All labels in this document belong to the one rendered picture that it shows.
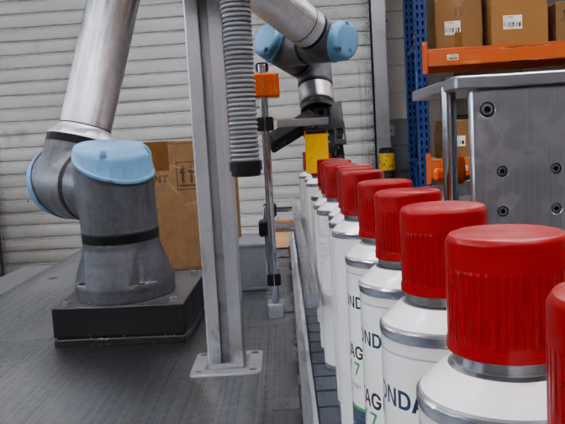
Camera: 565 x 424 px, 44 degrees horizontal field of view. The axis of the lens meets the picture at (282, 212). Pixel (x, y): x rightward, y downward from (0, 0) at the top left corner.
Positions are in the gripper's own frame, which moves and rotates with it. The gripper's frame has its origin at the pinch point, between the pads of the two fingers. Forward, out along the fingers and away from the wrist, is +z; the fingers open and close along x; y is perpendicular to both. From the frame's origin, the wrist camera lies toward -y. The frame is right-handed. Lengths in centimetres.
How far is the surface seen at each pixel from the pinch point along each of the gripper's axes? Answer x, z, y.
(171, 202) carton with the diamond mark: 3.9, -1.4, -29.4
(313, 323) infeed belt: -40, 37, -3
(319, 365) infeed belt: -54, 45, -3
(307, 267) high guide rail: -49, 33, -4
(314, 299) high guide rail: -61, 40, -4
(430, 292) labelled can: -101, 52, -1
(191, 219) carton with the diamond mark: 5.6, 2.1, -25.5
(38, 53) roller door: 301, -272, -186
